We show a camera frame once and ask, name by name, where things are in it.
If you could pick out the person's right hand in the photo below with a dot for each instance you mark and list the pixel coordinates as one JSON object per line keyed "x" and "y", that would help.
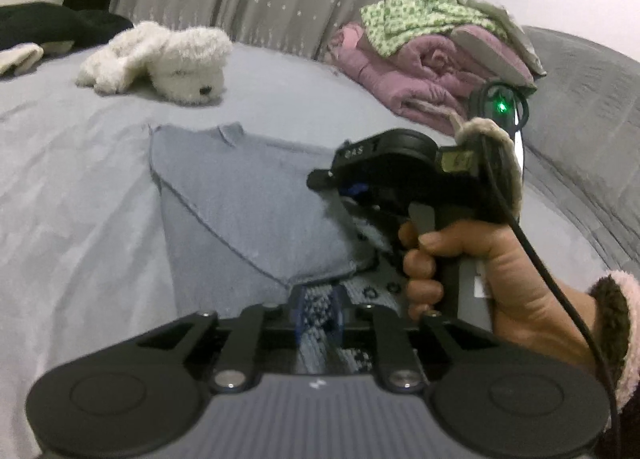
{"x": 515, "y": 269}

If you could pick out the green patterned cloth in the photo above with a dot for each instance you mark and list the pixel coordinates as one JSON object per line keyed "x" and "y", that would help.
{"x": 410, "y": 14}

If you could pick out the white plush dog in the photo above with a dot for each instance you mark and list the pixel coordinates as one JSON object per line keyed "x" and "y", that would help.
{"x": 165, "y": 59}

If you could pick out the grey knit sweater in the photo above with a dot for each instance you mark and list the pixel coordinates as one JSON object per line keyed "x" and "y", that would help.
{"x": 240, "y": 199}

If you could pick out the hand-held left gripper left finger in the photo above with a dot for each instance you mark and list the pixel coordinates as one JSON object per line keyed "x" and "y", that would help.
{"x": 300, "y": 311}

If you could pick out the black garment with white sock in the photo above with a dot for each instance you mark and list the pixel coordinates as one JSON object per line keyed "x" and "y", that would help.
{"x": 50, "y": 24}

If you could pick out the grey bed sheet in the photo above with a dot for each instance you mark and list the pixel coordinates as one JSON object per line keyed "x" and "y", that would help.
{"x": 75, "y": 164}

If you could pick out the white cloth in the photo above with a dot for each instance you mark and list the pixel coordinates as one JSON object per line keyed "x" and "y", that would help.
{"x": 20, "y": 56}

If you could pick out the grey padded headboard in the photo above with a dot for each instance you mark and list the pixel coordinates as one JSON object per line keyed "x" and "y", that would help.
{"x": 590, "y": 114}

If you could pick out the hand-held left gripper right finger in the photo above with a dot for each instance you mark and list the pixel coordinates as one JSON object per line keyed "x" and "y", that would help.
{"x": 338, "y": 311}

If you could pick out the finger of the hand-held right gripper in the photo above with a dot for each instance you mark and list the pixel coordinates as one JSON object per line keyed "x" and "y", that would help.
{"x": 325, "y": 179}

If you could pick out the pink folded quilt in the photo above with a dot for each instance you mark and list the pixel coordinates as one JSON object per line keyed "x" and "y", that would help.
{"x": 415, "y": 64}

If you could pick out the person's right forearm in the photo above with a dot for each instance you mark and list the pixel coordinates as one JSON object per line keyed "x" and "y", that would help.
{"x": 625, "y": 339}

